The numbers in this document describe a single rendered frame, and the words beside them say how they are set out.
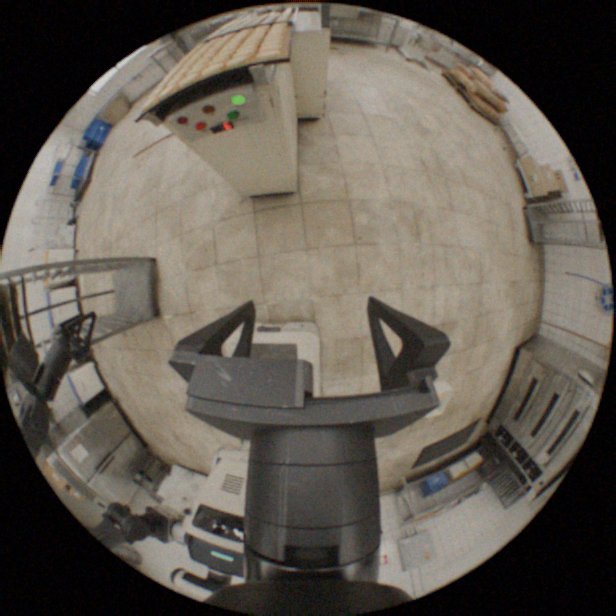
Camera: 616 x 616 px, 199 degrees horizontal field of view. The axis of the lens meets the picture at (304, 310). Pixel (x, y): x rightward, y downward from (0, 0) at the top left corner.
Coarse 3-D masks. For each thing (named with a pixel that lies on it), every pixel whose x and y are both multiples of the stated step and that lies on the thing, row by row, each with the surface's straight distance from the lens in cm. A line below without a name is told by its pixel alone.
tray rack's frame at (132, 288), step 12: (144, 264) 156; (120, 276) 191; (132, 276) 171; (144, 276) 156; (120, 288) 192; (132, 288) 172; (144, 288) 156; (72, 300) 188; (120, 300) 195; (132, 300) 174; (144, 300) 158; (36, 312) 183; (120, 312) 200; (132, 312) 178; (144, 312) 162; (36, 348) 183
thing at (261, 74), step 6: (258, 66) 49; (264, 66) 50; (270, 66) 59; (252, 72) 49; (258, 72) 50; (264, 72) 50; (270, 72) 57; (258, 78) 51; (264, 78) 51; (258, 84) 52; (264, 84) 52
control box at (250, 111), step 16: (224, 96) 55; (256, 96) 56; (176, 112) 63; (192, 112) 59; (224, 112) 58; (240, 112) 58; (256, 112) 58; (176, 128) 65; (192, 128) 64; (208, 128) 63; (224, 128) 63
